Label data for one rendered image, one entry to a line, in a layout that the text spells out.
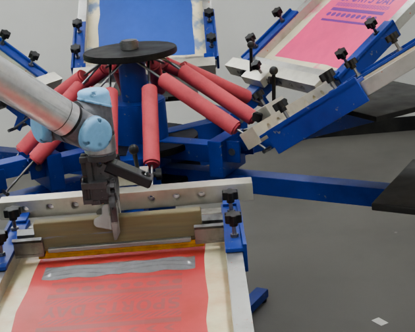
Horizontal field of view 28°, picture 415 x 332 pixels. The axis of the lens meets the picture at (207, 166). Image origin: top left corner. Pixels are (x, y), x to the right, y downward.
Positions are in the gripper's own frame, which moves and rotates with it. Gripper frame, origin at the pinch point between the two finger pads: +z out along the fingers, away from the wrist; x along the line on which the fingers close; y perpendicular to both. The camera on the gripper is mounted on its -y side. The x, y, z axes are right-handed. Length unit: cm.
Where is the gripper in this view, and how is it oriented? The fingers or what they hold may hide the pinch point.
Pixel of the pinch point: (118, 230)
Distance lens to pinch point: 202.9
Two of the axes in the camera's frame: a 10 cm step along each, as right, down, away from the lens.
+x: 0.2, 3.0, -9.5
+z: 0.8, 9.5, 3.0
